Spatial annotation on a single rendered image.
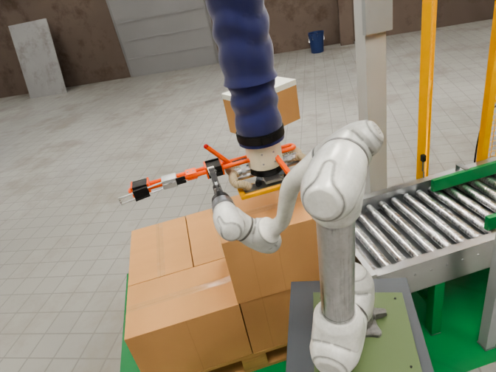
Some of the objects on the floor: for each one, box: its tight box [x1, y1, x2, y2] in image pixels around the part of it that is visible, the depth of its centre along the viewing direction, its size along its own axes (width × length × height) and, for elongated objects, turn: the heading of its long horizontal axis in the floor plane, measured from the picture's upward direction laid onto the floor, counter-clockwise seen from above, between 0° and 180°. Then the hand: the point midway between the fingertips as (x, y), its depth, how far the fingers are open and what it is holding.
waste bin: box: [308, 30, 325, 54], centre depth 896 cm, size 42×38×48 cm
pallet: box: [199, 314, 287, 372], centre depth 265 cm, size 120×100×14 cm
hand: (214, 181), depth 170 cm, fingers open, 13 cm apart
